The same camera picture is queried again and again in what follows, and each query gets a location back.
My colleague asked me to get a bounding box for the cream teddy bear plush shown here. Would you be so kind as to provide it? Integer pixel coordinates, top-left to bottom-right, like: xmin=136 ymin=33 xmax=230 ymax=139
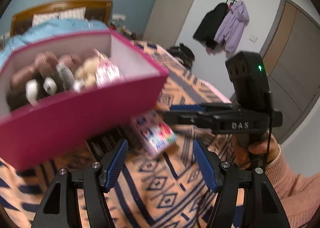
xmin=73 ymin=56 xmax=100 ymax=91

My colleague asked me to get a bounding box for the black Face tissue pack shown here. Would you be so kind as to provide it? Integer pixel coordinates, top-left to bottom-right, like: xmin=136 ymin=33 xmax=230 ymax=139
xmin=86 ymin=126 xmax=134 ymax=160

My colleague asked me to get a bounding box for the wooden door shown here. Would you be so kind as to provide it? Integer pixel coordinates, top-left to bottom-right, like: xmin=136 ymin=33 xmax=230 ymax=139
xmin=260 ymin=0 xmax=320 ymax=143

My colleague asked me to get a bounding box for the floral pink tissue pack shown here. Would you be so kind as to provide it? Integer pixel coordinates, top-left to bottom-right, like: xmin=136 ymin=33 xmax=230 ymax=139
xmin=130 ymin=110 xmax=177 ymax=158

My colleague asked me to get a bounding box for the black camera box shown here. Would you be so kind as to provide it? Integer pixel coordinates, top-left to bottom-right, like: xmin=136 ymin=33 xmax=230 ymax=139
xmin=226 ymin=51 xmax=273 ymax=114

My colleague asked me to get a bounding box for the wooden bed headboard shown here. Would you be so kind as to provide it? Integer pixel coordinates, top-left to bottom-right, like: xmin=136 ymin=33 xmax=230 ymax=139
xmin=10 ymin=0 xmax=113 ymax=36

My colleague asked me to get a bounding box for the left patterned pillow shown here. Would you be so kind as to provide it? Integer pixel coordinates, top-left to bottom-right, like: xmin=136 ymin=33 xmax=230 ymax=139
xmin=32 ymin=12 xmax=59 ymax=26

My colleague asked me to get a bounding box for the pink knitted plush toy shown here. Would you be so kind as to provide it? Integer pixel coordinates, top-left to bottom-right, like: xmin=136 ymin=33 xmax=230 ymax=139
xmin=11 ymin=51 xmax=82 ymax=89

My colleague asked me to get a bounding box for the patterned pillow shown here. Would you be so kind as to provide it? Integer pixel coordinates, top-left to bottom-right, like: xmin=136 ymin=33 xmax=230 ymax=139
xmin=32 ymin=12 xmax=59 ymax=26
xmin=59 ymin=7 xmax=86 ymax=20

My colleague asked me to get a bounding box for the light blue floral duvet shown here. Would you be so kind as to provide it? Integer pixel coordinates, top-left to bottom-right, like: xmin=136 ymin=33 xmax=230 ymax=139
xmin=1 ymin=19 xmax=108 ymax=63

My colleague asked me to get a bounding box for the white wall switch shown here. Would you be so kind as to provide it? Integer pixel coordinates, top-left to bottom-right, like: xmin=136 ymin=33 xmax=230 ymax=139
xmin=249 ymin=34 xmax=258 ymax=43

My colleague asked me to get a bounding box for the black bag on floor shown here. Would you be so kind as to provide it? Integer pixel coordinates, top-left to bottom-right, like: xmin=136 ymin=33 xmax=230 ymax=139
xmin=167 ymin=43 xmax=195 ymax=70

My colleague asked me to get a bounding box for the pink brocade sachet pouch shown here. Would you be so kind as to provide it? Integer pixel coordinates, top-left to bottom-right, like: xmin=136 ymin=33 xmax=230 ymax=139
xmin=94 ymin=49 xmax=123 ymax=87

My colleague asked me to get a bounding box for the person's hand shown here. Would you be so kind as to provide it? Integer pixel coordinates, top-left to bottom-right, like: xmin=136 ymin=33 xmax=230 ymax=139
xmin=248 ymin=131 xmax=281 ymax=164

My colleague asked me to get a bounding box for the black puffer jacket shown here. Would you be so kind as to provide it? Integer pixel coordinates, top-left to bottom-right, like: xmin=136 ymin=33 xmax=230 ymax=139
xmin=193 ymin=3 xmax=228 ymax=49

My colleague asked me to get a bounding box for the lilac hooded jacket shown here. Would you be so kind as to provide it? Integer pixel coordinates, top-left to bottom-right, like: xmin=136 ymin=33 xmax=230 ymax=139
xmin=214 ymin=0 xmax=249 ymax=53

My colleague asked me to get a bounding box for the pink sweater forearm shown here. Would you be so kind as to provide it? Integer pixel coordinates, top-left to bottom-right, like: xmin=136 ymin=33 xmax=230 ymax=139
xmin=266 ymin=151 xmax=320 ymax=227

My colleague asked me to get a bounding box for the right patterned pillow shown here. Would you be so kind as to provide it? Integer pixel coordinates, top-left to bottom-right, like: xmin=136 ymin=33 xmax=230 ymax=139
xmin=59 ymin=7 xmax=86 ymax=20

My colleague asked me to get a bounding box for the pink storage box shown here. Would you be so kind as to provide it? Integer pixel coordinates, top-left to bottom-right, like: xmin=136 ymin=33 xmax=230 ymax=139
xmin=1 ymin=29 xmax=169 ymax=170

